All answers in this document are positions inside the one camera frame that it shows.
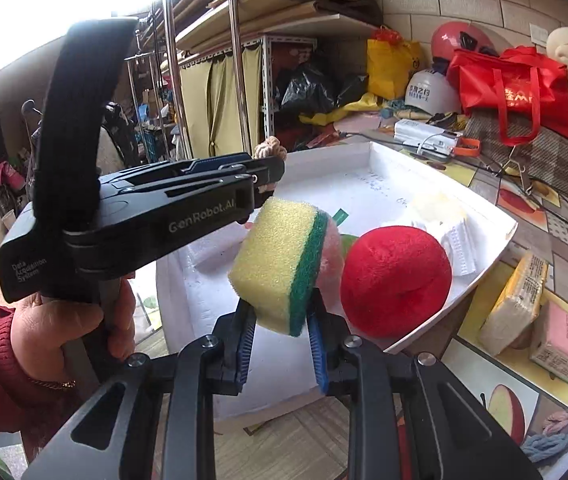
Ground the light green sponge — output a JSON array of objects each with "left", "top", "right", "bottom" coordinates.
[{"left": 340, "top": 232, "right": 361, "bottom": 258}]

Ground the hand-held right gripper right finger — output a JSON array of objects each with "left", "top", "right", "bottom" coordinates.
[{"left": 306, "top": 290, "right": 544, "bottom": 480}]

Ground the red helmet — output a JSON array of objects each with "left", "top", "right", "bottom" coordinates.
[{"left": 431, "top": 21, "right": 502, "bottom": 63}]

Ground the blue knotted rope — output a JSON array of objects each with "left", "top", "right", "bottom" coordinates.
[{"left": 521, "top": 430, "right": 568, "bottom": 463}]

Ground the plaid blanket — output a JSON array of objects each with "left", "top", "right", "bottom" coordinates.
[{"left": 464, "top": 95, "right": 568, "bottom": 201}]

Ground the person's left hand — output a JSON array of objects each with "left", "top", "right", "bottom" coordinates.
[{"left": 11, "top": 275, "right": 137, "bottom": 392}]

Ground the red plush ball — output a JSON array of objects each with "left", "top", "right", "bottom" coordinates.
[{"left": 340, "top": 225, "right": 453, "bottom": 338}]

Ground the white power strip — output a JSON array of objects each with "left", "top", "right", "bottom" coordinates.
[{"left": 394, "top": 119, "right": 464, "bottom": 161}]

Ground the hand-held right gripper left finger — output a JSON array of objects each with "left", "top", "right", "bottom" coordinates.
[{"left": 21, "top": 300, "right": 259, "bottom": 480}]

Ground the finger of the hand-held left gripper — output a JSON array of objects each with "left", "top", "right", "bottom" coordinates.
[
  {"left": 219, "top": 158, "right": 285, "bottom": 194},
  {"left": 184, "top": 152, "right": 265, "bottom": 172}
]

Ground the pink sponge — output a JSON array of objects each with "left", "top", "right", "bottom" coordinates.
[{"left": 314, "top": 212, "right": 347, "bottom": 291}]

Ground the white helmet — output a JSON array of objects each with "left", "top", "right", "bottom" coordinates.
[{"left": 406, "top": 69, "right": 462, "bottom": 113}]

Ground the yellow green sponge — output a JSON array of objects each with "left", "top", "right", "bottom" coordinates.
[{"left": 228, "top": 196, "right": 332, "bottom": 337}]

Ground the stack of cardboard sheets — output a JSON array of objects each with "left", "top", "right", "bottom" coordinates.
[{"left": 174, "top": 0, "right": 382, "bottom": 53}]

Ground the yellow shopping bag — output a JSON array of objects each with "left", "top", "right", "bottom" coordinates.
[{"left": 366, "top": 27, "right": 422, "bottom": 101}]

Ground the metal shelf rack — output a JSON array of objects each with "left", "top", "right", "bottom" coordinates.
[{"left": 161, "top": 0, "right": 325, "bottom": 161}]

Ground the white foam box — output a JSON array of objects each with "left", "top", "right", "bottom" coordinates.
[{"left": 156, "top": 141, "right": 519, "bottom": 421}]

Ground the red tote bag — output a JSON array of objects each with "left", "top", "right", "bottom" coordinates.
[{"left": 446, "top": 46, "right": 568, "bottom": 147}]

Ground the black plastic bag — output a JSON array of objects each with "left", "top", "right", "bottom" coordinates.
[{"left": 279, "top": 62, "right": 369, "bottom": 116}]

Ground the beige knotted rope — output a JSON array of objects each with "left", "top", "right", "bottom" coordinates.
[{"left": 254, "top": 136, "right": 287, "bottom": 196}]

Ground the white face mask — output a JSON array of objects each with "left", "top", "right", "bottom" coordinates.
[{"left": 411, "top": 217, "right": 479, "bottom": 278}]

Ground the pink paper box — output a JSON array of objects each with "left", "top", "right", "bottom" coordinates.
[{"left": 530, "top": 300, "right": 568, "bottom": 385}]

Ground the pink knotted rope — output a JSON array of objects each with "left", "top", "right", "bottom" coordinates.
[{"left": 541, "top": 407, "right": 568, "bottom": 436}]

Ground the olive green curtain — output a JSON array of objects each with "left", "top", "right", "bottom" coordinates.
[{"left": 179, "top": 45, "right": 265, "bottom": 158}]

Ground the wrapped yellow sponge pack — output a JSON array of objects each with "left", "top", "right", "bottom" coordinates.
[{"left": 478, "top": 250, "right": 549, "bottom": 356}]

